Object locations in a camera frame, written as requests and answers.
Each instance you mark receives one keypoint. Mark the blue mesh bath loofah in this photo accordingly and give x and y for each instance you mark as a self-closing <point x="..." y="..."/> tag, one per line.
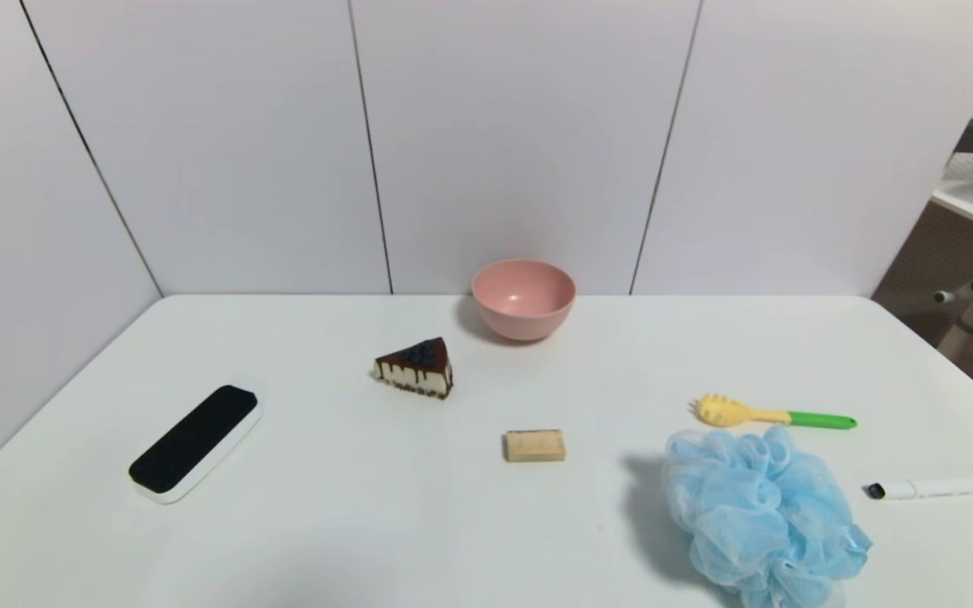
<point x="757" y="515"/>

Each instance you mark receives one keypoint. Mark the pink plastic bowl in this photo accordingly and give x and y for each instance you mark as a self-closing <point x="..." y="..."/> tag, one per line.
<point x="524" y="306"/>

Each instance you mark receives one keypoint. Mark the chocolate cheesecake slice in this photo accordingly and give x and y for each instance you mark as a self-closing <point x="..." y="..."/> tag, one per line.
<point x="419" y="370"/>

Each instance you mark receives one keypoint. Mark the small wooden block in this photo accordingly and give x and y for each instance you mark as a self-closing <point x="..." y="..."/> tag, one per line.
<point x="535" y="445"/>

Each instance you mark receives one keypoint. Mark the yellow green pasta spoon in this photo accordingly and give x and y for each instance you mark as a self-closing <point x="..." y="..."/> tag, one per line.
<point x="740" y="413"/>

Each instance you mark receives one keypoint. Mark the black white whiteboard eraser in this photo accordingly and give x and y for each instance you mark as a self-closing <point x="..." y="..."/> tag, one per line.
<point x="192" y="441"/>

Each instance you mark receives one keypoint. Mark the white black-capped marker pen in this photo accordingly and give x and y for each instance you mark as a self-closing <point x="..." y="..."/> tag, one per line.
<point x="943" y="487"/>

